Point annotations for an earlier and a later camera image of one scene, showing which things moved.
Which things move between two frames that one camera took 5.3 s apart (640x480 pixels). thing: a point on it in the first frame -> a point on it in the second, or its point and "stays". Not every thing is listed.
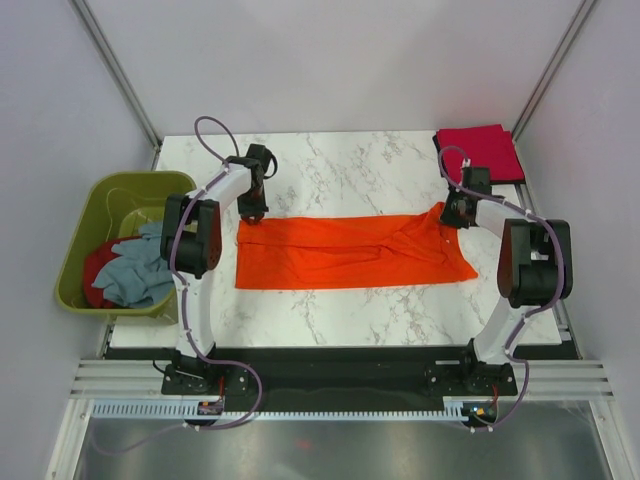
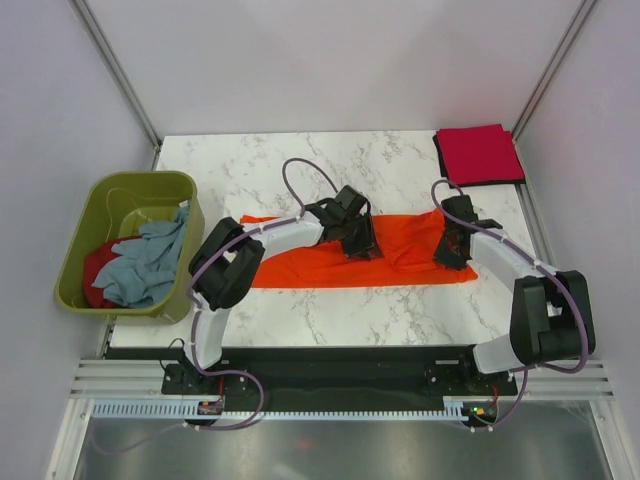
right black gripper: [446, 215] -> [440, 256]
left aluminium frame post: [116, 68] stays
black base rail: [329, 378] stays
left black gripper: [257, 212] -> [367, 244]
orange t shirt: [349, 250] stays
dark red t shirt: [95, 259] stays
